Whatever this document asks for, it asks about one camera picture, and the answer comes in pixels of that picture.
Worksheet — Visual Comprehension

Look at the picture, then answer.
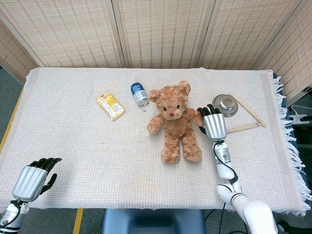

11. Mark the stainless steel bowl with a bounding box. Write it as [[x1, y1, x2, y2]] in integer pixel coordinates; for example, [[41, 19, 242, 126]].
[[212, 94, 238, 118]]

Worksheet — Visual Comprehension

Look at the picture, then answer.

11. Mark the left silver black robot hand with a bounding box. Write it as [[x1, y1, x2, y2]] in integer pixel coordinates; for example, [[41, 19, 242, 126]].
[[11, 157, 62, 203]]

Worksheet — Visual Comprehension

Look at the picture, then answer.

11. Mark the blue silver drink can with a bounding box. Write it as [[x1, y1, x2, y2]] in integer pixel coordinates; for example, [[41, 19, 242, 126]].
[[130, 82, 150, 107]]

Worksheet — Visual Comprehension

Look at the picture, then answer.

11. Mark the white woven tablecloth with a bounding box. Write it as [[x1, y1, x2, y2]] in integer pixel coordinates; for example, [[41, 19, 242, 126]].
[[0, 66, 308, 217]]

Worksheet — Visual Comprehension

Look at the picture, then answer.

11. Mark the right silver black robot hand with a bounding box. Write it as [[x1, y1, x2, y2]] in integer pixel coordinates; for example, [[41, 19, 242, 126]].
[[197, 104, 229, 141]]

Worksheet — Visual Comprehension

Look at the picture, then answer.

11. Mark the wooden stick pair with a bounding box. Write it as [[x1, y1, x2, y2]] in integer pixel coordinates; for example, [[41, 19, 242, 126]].
[[230, 94, 267, 128]]

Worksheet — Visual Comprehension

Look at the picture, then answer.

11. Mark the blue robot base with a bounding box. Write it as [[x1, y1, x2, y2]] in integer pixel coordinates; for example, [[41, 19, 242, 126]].
[[101, 209, 207, 234]]

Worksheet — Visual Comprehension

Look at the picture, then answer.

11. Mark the bamboo folding screen panel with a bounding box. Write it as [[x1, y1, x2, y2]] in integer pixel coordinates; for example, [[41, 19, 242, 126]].
[[112, 0, 216, 69], [198, 0, 307, 71], [0, 19, 39, 85], [0, 0, 125, 69], [254, 0, 312, 108]]

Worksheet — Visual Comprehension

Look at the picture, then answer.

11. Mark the yellow snack box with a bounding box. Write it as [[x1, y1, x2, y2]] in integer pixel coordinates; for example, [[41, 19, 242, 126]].
[[97, 92, 126, 121]]

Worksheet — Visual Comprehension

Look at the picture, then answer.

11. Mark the brown plush teddy bear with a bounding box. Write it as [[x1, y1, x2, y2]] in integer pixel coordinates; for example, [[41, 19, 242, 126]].
[[147, 80, 205, 164]]

